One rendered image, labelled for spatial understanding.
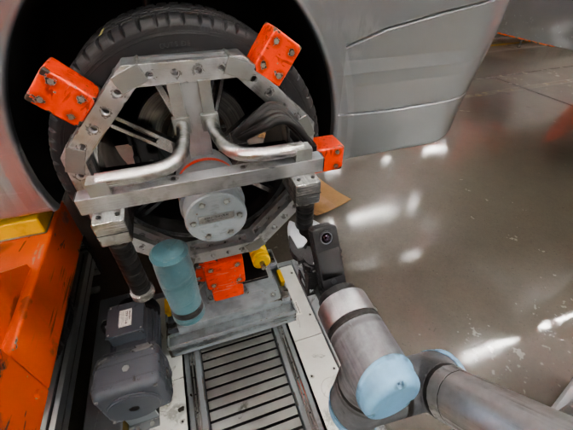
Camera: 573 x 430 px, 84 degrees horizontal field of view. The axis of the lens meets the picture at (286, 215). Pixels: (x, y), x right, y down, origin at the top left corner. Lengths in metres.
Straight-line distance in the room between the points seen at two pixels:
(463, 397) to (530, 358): 1.18
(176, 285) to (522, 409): 0.67
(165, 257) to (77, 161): 0.26
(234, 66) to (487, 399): 0.68
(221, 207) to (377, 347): 0.38
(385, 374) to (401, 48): 0.82
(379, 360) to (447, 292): 1.31
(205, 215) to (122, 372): 0.55
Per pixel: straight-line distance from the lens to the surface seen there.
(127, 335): 1.10
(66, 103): 0.72
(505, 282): 1.96
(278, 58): 0.71
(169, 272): 0.79
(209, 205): 0.65
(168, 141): 0.85
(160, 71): 0.69
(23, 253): 1.06
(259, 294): 1.31
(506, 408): 0.53
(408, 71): 1.07
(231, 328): 1.31
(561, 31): 2.88
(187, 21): 0.76
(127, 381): 1.03
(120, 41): 0.76
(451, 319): 1.68
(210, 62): 0.69
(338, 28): 0.92
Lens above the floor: 1.28
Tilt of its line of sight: 40 degrees down
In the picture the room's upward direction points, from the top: straight up
